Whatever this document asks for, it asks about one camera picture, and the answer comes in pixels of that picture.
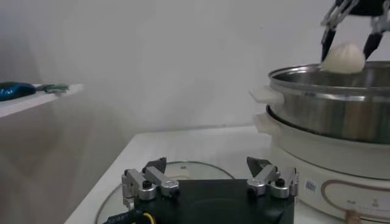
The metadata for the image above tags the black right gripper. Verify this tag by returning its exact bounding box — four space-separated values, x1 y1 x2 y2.
320 0 390 61

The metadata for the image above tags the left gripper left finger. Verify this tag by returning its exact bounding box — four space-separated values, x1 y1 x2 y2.
121 156 180 211

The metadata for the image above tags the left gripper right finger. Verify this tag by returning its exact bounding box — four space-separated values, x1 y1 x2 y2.
246 156 300 200

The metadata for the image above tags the white steamed baozi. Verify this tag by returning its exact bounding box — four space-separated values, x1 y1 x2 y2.
320 42 366 75

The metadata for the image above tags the round glass pot lid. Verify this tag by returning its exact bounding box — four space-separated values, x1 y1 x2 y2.
94 161 235 224

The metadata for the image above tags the stainless steel steamer basket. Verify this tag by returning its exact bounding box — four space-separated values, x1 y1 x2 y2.
249 60 390 145

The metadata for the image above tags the white electric cooker pot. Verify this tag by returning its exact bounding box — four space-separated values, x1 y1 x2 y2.
252 112 390 224

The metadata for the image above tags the green and grey tool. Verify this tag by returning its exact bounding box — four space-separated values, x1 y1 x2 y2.
35 83 70 94

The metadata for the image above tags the white side table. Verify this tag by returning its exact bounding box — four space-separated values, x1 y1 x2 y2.
0 83 85 119

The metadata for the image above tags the blue computer mouse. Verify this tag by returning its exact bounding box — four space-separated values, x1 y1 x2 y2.
0 81 37 102

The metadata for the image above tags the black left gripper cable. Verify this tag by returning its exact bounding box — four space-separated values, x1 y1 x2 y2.
102 209 156 224

